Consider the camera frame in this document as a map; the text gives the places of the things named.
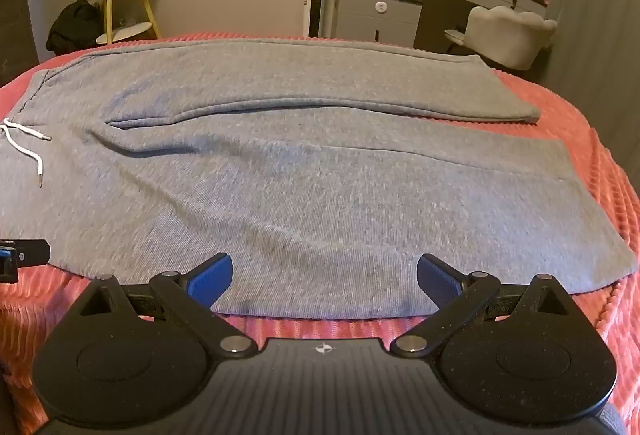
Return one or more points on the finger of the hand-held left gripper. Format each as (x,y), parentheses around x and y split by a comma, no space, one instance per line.
(32,252)

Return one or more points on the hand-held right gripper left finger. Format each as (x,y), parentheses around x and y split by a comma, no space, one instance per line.
(215,274)

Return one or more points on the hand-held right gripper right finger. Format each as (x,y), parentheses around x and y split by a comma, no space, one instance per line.
(436,273)

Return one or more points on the grey pants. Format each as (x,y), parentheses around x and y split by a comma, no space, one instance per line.
(300,175)

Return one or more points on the pink ribbed blanket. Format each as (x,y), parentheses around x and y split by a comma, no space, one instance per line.
(595,150)

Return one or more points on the black bag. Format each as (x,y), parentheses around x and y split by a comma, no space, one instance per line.
(75,27)

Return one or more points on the white shell-back chair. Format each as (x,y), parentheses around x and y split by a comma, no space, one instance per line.
(505,32)

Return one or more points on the grey bedside cabinet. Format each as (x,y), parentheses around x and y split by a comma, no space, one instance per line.
(372,22)

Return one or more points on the white round device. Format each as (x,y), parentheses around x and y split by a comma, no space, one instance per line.
(381,6)

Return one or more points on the grey curtain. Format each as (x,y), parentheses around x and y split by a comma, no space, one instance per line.
(590,0)

